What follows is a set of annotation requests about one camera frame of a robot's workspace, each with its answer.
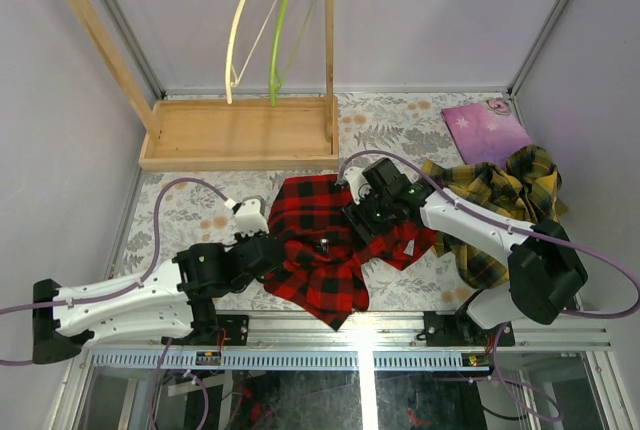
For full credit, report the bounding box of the yellow black plaid shirt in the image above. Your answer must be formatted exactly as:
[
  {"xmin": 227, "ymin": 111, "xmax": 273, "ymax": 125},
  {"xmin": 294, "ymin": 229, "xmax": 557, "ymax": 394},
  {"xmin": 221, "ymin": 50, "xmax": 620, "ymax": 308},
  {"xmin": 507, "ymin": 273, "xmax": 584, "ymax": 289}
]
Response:
[{"xmin": 423, "ymin": 145, "xmax": 568, "ymax": 289}]

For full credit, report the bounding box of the red black plaid shirt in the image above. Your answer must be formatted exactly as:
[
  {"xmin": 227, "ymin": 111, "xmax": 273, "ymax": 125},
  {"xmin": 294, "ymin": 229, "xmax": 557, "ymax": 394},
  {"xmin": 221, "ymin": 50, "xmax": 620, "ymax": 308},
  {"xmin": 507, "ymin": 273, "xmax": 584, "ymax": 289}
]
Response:
[{"xmin": 264, "ymin": 174, "xmax": 436, "ymax": 331}]

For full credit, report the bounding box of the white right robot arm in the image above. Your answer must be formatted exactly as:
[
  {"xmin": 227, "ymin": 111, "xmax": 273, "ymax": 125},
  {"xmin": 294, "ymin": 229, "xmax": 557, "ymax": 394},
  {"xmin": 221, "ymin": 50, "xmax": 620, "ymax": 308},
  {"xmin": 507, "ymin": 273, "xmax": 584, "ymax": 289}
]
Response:
[{"xmin": 338, "ymin": 157, "xmax": 588, "ymax": 345}]

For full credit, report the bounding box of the wooden clothes rack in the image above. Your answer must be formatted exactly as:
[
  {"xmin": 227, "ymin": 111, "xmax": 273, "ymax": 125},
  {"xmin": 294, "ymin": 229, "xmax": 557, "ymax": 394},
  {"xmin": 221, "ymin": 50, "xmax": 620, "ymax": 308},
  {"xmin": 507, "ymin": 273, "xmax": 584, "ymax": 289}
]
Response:
[{"xmin": 67, "ymin": 0, "xmax": 339, "ymax": 172}]

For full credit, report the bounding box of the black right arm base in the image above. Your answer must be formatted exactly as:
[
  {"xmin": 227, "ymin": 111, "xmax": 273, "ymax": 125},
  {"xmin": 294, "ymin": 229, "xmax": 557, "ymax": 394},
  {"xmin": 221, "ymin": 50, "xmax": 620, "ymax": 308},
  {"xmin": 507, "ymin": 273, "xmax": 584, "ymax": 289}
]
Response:
[{"xmin": 416, "ymin": 311, "xmax": 516, "ymax": 348}]

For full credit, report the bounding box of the cream wooden hanger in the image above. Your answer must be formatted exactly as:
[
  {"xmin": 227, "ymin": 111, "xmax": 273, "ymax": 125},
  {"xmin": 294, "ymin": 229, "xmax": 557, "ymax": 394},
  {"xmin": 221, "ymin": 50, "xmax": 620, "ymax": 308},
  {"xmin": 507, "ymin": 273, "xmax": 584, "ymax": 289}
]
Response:
[{"xmin": 224, "ymin": 0, "xmax": 291, "ymax": 105}]

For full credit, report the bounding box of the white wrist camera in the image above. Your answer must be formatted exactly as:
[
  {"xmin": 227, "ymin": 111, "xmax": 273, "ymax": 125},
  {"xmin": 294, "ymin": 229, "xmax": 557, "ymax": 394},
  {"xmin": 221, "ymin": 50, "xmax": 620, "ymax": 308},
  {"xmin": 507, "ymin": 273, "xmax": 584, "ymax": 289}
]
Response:
[
  {"xmin": 337, "ymin": 166, "xmax": 372, "ymax": 205},
  {"xmin": 224, "ymin": 196, "xmax": 269, "ymax": 237}
]

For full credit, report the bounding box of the aluminium front rail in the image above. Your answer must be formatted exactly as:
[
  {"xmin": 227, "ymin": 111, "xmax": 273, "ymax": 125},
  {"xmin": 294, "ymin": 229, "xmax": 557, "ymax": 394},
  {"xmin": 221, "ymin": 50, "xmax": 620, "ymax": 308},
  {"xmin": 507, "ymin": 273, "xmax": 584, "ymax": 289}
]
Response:
[{"xmin": 85, "ymin": 309, "xmax": 611, "ymax": 352}]

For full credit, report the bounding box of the purple folded cloth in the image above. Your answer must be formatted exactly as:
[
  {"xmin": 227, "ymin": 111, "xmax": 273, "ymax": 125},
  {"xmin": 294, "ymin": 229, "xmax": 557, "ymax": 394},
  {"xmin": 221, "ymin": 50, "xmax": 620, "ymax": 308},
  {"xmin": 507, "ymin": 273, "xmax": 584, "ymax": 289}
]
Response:
[{"xmin": 441, "ymin": 98, "xmax": 533, "ymax": 169}]

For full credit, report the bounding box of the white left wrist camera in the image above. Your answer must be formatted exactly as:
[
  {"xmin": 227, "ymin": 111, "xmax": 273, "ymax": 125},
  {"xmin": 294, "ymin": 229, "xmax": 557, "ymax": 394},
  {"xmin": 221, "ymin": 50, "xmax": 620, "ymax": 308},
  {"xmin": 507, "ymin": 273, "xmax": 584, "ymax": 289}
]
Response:
[{"xmin": 224, "ymin": 196, "xmax": 269, "ymax": 237}]

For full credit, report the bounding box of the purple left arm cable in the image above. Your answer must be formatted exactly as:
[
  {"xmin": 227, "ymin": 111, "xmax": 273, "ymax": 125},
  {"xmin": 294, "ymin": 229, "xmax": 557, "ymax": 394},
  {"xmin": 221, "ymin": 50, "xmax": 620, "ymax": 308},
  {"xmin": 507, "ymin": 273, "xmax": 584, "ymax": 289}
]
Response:
[{"xmin": 0, "ymin": 176, "xmax": 236, "ymax": 430}]

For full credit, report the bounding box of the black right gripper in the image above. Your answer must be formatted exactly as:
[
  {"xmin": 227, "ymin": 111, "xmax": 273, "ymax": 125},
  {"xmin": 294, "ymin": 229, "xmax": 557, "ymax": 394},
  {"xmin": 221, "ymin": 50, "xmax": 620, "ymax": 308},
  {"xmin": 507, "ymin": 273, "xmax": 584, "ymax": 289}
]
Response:
[{"xmin": 340, "ymin": 183, "xmax": 395, "ymax": 246}]

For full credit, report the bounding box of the green hanger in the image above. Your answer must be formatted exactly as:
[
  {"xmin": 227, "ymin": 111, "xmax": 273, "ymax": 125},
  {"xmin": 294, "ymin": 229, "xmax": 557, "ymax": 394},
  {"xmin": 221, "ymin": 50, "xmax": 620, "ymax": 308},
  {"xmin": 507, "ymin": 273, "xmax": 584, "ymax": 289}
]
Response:
[{"xmin": 268, "ymin": 0, "xmax": 326, "ymax": 108}]

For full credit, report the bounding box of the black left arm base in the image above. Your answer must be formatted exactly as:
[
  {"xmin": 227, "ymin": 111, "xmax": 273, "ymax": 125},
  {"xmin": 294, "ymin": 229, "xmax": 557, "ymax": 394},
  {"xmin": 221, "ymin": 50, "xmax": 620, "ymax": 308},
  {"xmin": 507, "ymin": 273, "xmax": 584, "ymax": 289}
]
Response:
[{"xmin": 196, "ymin": 314, "xmax": 250, "ymax": 347}]

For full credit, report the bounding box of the floral table mat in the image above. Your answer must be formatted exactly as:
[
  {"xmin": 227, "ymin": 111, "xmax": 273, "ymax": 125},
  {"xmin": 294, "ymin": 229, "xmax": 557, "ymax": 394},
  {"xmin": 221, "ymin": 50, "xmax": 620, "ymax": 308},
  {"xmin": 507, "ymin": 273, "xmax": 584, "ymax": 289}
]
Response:
[{"xmin": 110, "ymin": 93, "xmax": 492, "ymax": 311}]

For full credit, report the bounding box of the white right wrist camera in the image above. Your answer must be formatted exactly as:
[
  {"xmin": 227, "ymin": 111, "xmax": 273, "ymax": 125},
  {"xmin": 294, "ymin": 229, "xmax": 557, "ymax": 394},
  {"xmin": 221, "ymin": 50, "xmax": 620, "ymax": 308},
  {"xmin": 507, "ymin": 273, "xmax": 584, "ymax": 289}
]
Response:
[{"xmin": 337, "ymin": 166, "xmax": 372, "ymax": 205}]

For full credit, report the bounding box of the perforated cable duct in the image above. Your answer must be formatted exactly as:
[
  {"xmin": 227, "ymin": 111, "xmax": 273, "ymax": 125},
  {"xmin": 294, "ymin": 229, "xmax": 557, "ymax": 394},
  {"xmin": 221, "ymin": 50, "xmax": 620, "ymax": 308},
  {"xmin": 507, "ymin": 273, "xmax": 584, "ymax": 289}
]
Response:
[{"xmin": 91, "ymin": 349, "xmax": 491, "ymax": 373}]

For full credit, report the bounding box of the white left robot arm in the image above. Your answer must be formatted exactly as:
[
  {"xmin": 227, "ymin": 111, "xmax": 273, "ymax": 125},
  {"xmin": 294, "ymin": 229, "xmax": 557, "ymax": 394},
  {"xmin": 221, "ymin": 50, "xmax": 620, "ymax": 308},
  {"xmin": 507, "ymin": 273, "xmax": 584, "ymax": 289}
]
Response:
[{"xmin": 32, "ymin": 233, "xmax": 285, "ymax": 365}]

